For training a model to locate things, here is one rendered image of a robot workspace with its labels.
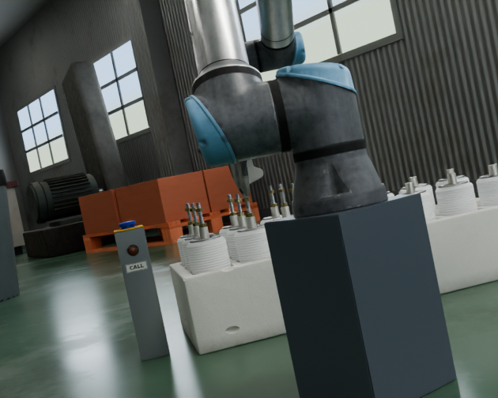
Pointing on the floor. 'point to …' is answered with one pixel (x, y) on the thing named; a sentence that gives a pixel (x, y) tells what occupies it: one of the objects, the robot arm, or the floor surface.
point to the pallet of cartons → (161, 207)
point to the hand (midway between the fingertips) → (243, 191)
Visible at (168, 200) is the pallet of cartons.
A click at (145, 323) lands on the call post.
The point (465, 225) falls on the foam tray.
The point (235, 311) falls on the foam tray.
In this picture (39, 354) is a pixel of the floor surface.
